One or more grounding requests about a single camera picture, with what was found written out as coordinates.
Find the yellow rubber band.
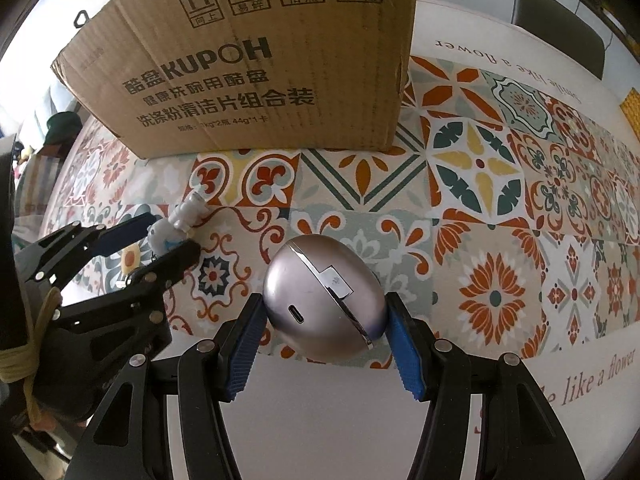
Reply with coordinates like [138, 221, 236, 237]
[0, 290, 63, 428]

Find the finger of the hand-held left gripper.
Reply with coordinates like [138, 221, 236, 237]
[14, 211, 161, 290]
[56, 239, 202, 320]

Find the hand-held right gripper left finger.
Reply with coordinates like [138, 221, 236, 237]
[70, 292, 267, 480]

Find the yellow woven object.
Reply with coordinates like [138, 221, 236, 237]
[620, 87, 640, 136]

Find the striped cloth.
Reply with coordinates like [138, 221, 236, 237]
[20, 152, 71, 221]

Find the white toy figurine keychain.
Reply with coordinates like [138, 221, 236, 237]
[148, 191, 211, 256]

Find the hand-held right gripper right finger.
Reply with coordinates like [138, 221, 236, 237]
[385, 291, 586, 480]

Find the green hat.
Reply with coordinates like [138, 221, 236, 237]
[45, 111, 83, 146]

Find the brown cardboard box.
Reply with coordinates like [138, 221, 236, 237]
[50, 0, 418, 161]

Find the dark chair back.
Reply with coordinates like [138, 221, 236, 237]
[512, 0, 608, 81]

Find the patterned tablecloth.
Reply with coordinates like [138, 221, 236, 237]
[42, 0, 640, 480]

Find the silver egg-shaped earbud case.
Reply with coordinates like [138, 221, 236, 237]
[262, 234, 388, 360]

